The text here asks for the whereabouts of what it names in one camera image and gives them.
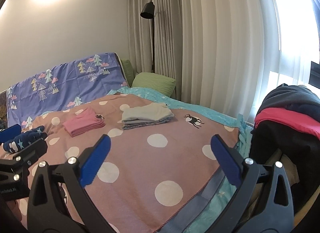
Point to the purple tree print pillow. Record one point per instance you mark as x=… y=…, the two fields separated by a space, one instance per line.
x=63 y=87

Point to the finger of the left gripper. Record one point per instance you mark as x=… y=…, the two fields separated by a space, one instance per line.
x=10 y=133
x=26 y=157

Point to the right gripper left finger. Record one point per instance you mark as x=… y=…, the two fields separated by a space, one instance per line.
x=47 y=211

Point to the pink polka dot blanket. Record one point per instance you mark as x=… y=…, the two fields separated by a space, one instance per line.
x=154 y=177

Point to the light grey garment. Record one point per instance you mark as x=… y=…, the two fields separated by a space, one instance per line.
x=149 y=115

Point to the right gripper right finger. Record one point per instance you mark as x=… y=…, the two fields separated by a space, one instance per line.
x=273 y=211

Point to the beige curtain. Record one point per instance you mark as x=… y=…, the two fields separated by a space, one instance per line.
x=227 y=54

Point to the green pillow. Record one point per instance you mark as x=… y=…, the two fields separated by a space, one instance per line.
x=163 y=84

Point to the navy star fleece garment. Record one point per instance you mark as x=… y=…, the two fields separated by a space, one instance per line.
x=24 y=140

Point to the clothes pile on chair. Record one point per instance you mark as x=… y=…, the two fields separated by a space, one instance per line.
x=288 y=121

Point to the pink folded garment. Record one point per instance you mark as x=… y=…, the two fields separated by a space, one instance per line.
x=86 y=121

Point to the brown patterned pillow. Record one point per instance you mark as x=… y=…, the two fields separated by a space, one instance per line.
x=3 y=111

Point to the black floor lamp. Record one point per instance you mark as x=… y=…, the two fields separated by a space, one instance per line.
x=148 y=13

